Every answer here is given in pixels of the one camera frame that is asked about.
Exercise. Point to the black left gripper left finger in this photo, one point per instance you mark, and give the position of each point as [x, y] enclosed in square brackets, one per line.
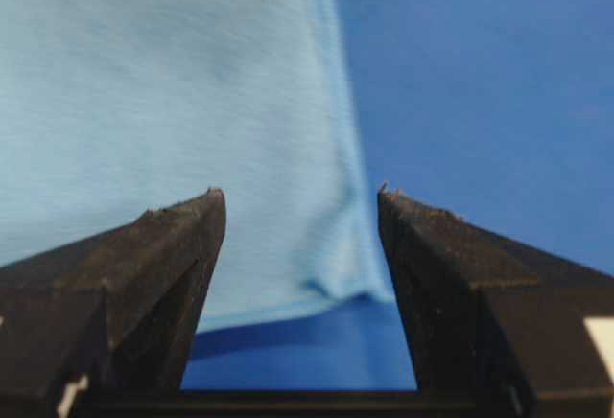
[114, 311]

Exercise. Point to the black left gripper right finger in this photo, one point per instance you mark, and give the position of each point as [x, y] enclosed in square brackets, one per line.
[518, 331]

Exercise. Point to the dark blue tablecloth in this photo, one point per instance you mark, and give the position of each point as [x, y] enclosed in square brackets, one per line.
[498, 110]

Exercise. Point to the light blue towel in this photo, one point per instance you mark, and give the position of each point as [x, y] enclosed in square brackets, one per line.
[113, 107]

